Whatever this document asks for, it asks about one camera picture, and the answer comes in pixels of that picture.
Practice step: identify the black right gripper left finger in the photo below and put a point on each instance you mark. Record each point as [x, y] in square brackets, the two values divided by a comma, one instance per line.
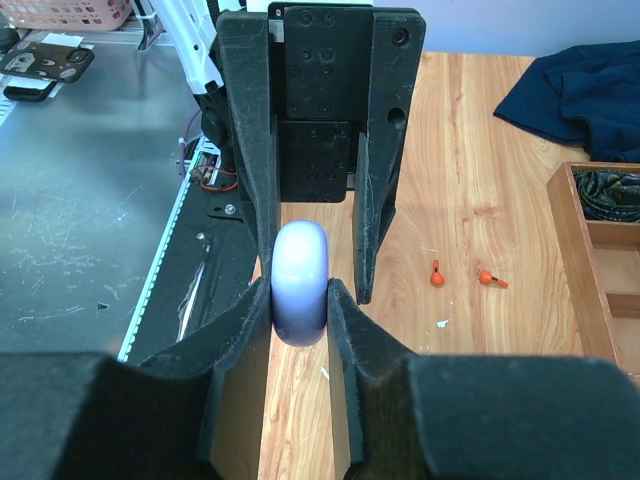
[192, 411]

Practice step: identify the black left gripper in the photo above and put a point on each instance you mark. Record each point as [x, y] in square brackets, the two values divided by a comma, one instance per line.
[331, 83]

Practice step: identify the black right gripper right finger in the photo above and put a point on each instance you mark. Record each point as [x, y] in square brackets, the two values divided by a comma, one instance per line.
[397, 414]

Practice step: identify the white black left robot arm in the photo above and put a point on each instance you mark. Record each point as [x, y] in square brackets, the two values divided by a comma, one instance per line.
[192, 28]

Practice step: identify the orange earbud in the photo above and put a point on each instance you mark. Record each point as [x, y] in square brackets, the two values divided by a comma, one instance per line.
[488, 278]
[436, 278]

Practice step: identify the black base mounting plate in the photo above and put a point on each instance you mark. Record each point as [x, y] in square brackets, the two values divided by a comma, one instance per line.
[203, 264]

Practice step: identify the wooden compartment tray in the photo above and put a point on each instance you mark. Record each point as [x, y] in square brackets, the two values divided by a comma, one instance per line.
[601, 260]

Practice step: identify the black patterned phone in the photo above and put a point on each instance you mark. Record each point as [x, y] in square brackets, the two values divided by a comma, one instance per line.
[43, 61]

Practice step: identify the dark blue cloth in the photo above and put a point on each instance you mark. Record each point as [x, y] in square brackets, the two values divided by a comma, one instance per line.
[585, 96]

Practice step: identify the pink laundry basket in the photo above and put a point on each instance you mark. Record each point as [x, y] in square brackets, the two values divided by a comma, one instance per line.
[73, 16]

